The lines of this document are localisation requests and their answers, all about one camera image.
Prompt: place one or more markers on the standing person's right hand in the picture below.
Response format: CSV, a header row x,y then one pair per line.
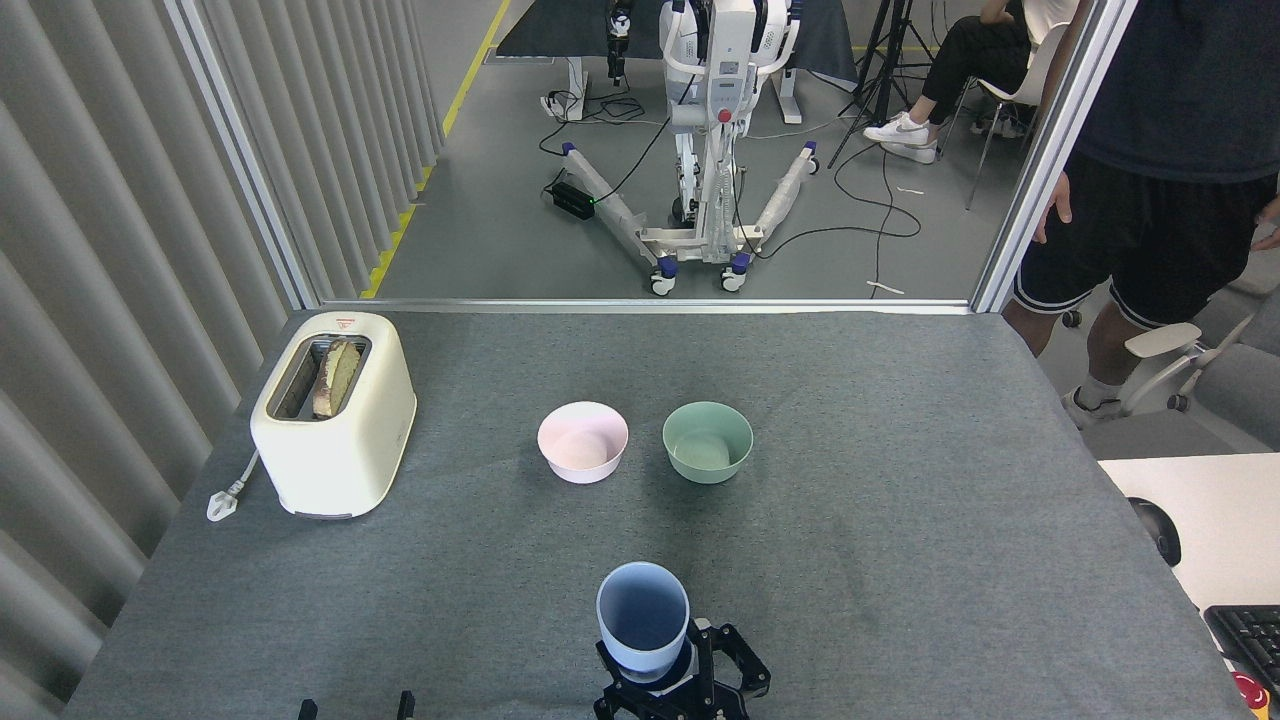
x,y
1053,205

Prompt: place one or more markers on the standing person's left hand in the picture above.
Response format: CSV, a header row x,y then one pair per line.
x,y
1272,225

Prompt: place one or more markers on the green bowl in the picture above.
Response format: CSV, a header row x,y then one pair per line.
x,y
705,465

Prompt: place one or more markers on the pink bowl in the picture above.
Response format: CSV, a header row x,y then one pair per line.
x,y
580,465

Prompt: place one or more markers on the cream white toaster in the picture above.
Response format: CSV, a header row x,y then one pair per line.
x,y
335,460

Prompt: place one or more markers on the toasted bread slice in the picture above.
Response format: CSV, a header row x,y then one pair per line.
x,y
338,380

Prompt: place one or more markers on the small white strip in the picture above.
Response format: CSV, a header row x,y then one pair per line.
x,y
885,288

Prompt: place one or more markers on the black round device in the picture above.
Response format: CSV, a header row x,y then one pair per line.
x,y
1160,530

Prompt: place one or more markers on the red button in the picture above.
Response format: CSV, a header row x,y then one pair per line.
x,y
1250,690

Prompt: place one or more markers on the white desk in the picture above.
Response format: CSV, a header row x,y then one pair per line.
x,y
1230,520

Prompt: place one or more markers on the black keyboard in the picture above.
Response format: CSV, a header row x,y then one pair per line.
x,y
1250,635

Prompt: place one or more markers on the grey office chair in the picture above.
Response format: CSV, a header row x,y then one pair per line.
x,y
1235,395

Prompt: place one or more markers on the white stand on wheels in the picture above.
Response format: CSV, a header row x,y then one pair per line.
x,y
725,80

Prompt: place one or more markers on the white power strip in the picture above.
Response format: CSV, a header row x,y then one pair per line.
x,y
562,106

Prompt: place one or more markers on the black tripod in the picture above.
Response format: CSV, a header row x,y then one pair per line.
x,y
885,50

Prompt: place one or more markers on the white chair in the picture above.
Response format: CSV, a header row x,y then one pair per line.
x,y
1030,80

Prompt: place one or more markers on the seated person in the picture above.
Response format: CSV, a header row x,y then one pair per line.
x,y
975,50

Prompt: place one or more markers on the dark table with white leg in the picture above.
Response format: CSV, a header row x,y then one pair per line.
x,y
545,25

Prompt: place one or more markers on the standing person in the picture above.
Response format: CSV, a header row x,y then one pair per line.
x,y
1170,150

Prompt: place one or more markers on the silver table edge rail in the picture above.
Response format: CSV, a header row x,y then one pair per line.
x,y
600,306

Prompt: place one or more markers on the silver aluminium post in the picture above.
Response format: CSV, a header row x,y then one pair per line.
x,y
245,160
1040,170

